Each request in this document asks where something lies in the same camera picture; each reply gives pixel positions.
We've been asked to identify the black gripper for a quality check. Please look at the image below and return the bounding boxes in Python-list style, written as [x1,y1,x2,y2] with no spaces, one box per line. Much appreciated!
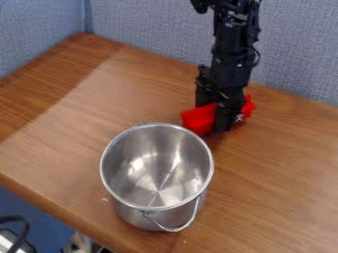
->
[195,49,256,133]

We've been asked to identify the red plastic block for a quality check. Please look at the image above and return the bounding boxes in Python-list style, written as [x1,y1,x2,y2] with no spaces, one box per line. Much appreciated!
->
[179,95,256,135]

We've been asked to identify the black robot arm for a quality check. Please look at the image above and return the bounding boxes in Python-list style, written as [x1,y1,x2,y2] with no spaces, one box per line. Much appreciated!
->
[183,0,262,134]

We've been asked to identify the stainless steel pot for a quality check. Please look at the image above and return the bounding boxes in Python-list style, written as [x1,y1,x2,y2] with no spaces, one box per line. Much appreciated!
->
[99,123,215,233]

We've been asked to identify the grey device under table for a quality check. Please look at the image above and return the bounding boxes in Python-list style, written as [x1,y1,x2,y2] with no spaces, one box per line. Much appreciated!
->
[0,229,37,253]

